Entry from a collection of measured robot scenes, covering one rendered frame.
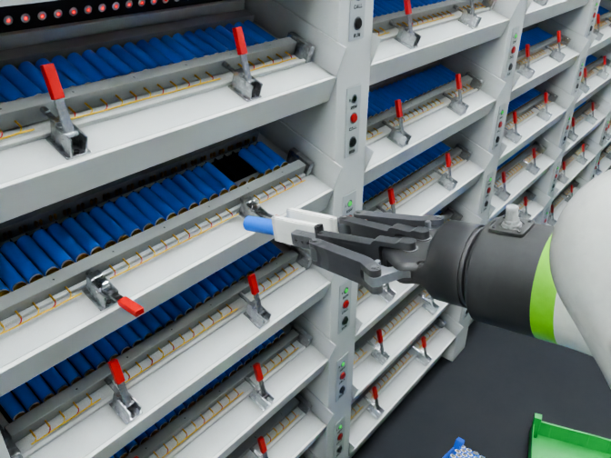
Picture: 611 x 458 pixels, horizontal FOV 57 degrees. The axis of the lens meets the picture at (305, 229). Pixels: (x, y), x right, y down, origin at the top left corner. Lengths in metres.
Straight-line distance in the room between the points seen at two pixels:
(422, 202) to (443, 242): 0.90
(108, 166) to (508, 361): 1.65
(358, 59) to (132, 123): 0.42
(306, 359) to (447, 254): 0.75
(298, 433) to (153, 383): 0.51
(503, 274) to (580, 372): 1.67
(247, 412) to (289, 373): 0.12
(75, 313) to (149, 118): 0.25
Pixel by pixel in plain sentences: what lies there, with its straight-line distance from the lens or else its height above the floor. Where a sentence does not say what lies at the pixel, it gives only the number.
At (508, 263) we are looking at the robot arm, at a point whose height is 1.09.
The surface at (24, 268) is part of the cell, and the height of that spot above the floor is 0.95.
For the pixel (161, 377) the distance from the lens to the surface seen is 0.90.
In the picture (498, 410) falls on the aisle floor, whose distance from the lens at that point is 1.90.
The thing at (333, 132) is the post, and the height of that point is 1.00.
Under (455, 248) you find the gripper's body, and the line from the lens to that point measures 0.49.
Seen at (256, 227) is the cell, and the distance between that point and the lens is 0.66.
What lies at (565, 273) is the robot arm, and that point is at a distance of 0.33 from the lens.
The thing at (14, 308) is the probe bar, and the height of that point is 0.94.
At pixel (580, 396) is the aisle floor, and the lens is 2.04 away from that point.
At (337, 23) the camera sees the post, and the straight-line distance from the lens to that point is 0.91.
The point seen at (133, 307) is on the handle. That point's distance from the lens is 0.69.
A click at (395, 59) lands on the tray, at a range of 1.07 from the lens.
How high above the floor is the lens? 1.33
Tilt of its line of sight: 29 degrees down
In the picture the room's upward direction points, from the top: straight up
